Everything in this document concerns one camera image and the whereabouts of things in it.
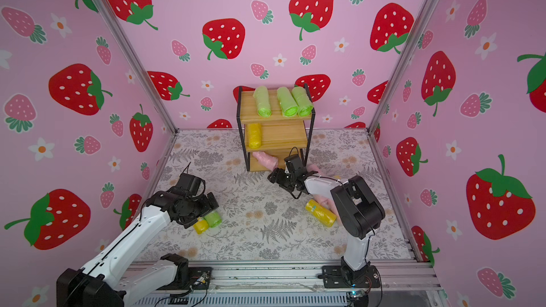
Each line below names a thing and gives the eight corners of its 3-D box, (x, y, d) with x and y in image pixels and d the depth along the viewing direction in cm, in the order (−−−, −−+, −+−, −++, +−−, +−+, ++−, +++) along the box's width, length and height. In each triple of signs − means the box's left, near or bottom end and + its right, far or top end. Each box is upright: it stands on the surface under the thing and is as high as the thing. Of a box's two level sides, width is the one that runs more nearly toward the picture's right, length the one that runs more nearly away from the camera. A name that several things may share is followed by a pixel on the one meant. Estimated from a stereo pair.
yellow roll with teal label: (303, 209, 93) (304, 204, 89) (311, 200, 95) (312, 196, 92) (329, 230, 87) (331, 226, 83) (336, 220, 90) (338, 216, 86)
